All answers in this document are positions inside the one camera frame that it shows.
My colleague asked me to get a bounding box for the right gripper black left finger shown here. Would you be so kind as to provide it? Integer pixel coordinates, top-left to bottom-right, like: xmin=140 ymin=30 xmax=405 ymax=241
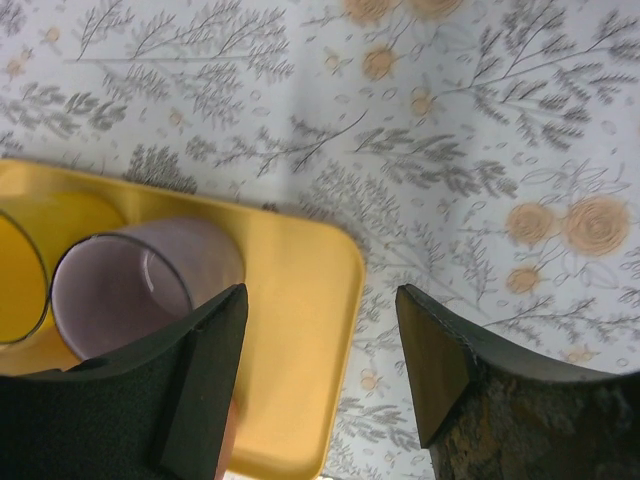
xmin=1 ymin=284 xmax=248 ymax=479

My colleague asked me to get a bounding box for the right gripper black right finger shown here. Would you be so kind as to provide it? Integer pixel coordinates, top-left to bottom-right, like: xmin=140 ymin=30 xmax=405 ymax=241
xmin=395 ymin=285 xmax=639 ymax=479

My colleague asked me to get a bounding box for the purple mug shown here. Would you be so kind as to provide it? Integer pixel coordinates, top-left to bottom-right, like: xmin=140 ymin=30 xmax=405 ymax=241
xmin=51 ymin=217 xmax=245 ymax=360

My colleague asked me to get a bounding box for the yellow glass cup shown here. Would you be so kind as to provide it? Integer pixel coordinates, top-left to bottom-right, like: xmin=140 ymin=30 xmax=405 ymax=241
xmin=1 ymin=192 xmax=124 ymax=345

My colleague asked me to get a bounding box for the yellow plastic tray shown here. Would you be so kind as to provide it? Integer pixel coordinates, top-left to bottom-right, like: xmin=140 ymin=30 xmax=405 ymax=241
xmin=1 ymin=159 xmax=365 ymax=479

